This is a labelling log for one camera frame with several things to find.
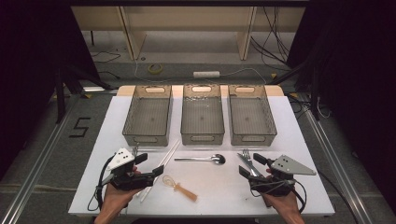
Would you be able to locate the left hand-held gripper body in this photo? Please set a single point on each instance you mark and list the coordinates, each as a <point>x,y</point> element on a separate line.
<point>123,179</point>

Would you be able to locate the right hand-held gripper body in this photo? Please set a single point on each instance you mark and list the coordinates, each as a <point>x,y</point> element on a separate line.
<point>286,166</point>

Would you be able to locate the metal spoon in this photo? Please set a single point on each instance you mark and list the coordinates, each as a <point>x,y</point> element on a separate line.
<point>218,159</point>

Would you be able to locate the smoky transparent plastic bin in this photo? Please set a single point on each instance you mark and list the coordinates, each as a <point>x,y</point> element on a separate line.
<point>202,116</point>
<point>251,116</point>
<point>146,116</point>

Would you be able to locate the person's left hand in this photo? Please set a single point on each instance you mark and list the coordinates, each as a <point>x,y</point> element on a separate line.
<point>115,199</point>

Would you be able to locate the person's right hand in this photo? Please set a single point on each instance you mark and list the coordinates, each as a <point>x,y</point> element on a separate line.
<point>285,203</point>

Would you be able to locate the black metal stand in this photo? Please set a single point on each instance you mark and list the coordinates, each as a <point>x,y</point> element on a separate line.
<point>315,102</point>
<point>59,99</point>

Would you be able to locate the yellow tape roll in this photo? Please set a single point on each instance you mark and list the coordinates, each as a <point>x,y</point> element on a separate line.
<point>150,69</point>

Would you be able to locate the white power strip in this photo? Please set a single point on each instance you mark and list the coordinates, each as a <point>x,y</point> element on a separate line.
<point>206,74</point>

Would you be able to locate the wooden shelf unit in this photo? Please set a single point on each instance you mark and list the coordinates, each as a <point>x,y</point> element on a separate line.
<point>134,37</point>

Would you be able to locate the black curtain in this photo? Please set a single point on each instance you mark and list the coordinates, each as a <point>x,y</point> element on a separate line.
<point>358,62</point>
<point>25,62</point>

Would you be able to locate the aluminium floor rail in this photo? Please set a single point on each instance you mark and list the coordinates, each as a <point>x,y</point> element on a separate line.
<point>40,161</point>
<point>336,161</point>

